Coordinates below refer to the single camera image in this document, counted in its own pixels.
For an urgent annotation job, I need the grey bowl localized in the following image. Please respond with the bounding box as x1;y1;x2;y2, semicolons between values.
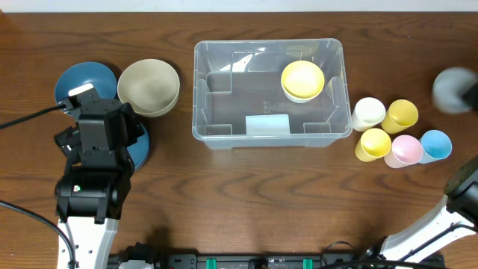
432;67;477;114

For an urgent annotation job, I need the light blue cup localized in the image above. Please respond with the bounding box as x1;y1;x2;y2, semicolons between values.
419;130;453;164

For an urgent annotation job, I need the yellow cup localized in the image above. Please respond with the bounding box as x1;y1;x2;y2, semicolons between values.
381;99;419;134
355;128;392;162

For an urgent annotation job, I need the white cup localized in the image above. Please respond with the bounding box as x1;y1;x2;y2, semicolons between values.
351;97;386;132

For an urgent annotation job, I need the white bowl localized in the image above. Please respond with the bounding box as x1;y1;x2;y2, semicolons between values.
283;90;319;104

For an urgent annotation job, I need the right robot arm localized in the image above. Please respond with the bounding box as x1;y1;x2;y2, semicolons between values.
378;79;477;263

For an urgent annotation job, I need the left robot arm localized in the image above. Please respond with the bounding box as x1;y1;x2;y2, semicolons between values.
54;84;145;269

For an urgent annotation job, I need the dark blue plate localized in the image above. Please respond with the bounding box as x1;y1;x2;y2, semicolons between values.
54;61;117;103
127;124;150;172

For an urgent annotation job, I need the beige bowl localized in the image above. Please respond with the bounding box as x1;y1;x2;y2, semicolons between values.
117;59;181;117

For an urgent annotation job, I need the pink cup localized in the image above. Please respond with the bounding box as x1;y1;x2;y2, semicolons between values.
384;134;423;169

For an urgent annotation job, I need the clear plastic storage bin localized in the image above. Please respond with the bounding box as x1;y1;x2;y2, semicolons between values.
192;38;353;149

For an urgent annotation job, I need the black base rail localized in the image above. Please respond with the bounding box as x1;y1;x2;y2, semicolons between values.
106;243;382;269

